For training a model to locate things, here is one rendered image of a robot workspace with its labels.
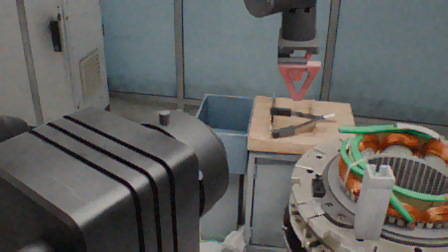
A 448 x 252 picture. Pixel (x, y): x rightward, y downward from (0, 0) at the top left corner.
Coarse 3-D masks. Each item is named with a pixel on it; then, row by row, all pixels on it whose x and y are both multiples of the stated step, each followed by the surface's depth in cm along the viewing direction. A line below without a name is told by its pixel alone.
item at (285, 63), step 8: (280, 56) 70; (288, 56) 70; (280, 64) 69; (288, 64) 69; (296, 64) 68; (304, 64) 68; (312, 64) 68; (320, 64) 68; (280, 72) 70; (312, 72) 69; (288, 80) 71; (312, 80) 70; (288, 88) 72; (304, 88) 72; (296, 96) 73
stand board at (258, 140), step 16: (256, 112) 88; (304, 112) 88; (320, 112) 88; (336, 112) 88; (256, 128) 82; (304, 128) 82; (320, 128) 82; (336, 128) 82; (256, 144) 79; (272, 144) 78; (288, 144) 78; (304, 144) 77
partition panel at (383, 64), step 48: (144, 0) 289; (192, 0) 282; (240, 0) 276; (384, 0) 258; (432, 0) 251; (144, 48) 305; (192, 48) 298; (240, 48) 290; (336, 48) 277; (384, 48) 271; (432, 48) 264; (192, 96) 314; (240, 96) 305; (288, 96) 299; (336, 96) 292; (384, 96) 285; (432, 96) 278
